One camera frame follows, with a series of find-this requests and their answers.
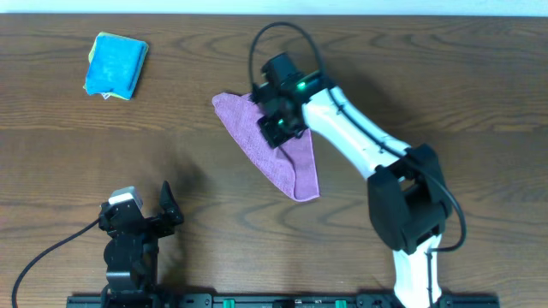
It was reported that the purple microfiber cloth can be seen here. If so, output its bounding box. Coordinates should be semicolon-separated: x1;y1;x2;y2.
211;92;320;202

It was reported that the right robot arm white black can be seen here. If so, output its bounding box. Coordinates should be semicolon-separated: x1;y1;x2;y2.
252;68;456;307

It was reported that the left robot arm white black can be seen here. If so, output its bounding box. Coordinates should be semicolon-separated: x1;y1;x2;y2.
98;181;184;294

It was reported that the blue folded cloth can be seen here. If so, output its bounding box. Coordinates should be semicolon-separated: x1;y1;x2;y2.
84;33;147;97

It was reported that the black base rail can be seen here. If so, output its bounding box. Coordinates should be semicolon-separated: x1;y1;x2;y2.
66;292;500;308

